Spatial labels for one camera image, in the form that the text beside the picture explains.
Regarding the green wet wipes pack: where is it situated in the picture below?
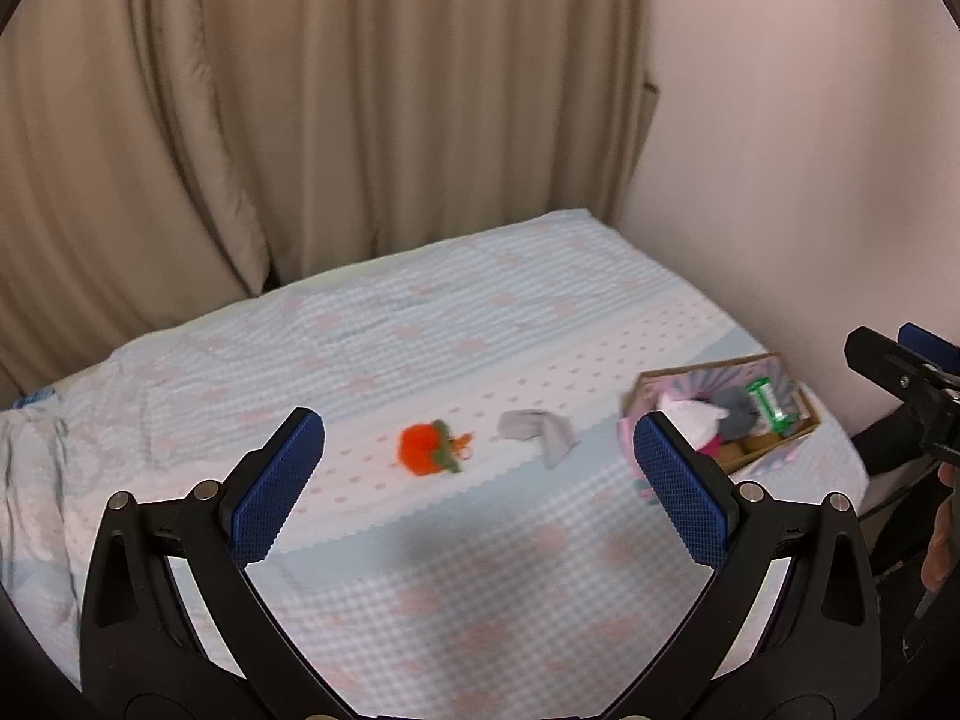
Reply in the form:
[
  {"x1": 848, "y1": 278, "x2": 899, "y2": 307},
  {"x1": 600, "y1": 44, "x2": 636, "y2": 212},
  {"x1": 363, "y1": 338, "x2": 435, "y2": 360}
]
[{"x1": 747, "y1": 377, "x2": 794, "y2": 437}]

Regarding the dark grey sock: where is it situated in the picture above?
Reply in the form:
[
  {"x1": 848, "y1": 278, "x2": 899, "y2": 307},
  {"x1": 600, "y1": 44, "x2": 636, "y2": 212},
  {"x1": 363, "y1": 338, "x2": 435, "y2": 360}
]
[{"x1": 708, "y1": 387, "x2": 758, "y2": 442}]

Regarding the white textured cloth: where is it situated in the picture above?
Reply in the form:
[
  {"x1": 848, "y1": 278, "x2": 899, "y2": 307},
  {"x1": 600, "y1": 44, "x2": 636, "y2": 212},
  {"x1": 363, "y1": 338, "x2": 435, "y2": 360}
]
[{"x1": 658, "y1": 395, "x2": 729, "y2": 450}]

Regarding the beige clear pouch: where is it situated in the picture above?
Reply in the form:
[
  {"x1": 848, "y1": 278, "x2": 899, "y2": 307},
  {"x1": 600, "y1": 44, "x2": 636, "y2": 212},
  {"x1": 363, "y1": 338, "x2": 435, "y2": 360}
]
[{"x1": 715, "y1": 434, "x2": 779, "y2": 475}]

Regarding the right hand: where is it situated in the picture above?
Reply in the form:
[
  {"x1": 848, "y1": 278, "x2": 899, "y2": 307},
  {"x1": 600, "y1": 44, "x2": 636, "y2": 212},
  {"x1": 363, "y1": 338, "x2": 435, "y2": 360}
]
[{"x1": 921, "y1": 463, "x2": 957, "y2": 593}]

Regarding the pink lined cardboard box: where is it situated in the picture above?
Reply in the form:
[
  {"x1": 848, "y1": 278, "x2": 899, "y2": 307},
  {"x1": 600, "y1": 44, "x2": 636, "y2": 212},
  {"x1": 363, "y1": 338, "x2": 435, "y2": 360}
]
[{"x1": 615, "y1": 353, "x2": 822, "y2": 502}]

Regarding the light grey sock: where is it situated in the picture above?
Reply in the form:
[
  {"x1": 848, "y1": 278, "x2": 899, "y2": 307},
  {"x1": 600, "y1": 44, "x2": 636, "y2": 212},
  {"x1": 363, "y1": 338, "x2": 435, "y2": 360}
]
[{"x1": 498, "y1": 410, "x2": 578, "y2": 470}]

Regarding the light blue patterned bedsheet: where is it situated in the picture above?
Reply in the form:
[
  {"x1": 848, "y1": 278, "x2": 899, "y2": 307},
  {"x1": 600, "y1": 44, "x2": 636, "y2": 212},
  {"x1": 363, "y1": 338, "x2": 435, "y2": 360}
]
[{"x1": 0, "y1": 206, "x2": 872, "y2": 719}]

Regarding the orange knitted toy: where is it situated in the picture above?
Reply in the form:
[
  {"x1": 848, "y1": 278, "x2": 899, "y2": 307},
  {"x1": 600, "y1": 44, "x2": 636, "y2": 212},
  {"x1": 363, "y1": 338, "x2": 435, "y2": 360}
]
[{"x1": 397, "y1": 419, "x2": 473, "y2": 476}]

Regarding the beige curtain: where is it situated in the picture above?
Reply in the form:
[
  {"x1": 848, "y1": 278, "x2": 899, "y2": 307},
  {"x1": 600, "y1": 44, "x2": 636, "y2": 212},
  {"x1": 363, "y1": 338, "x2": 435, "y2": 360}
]
[{"x1": 2, "y1": 0, "x2": 658, "y2": 401}]

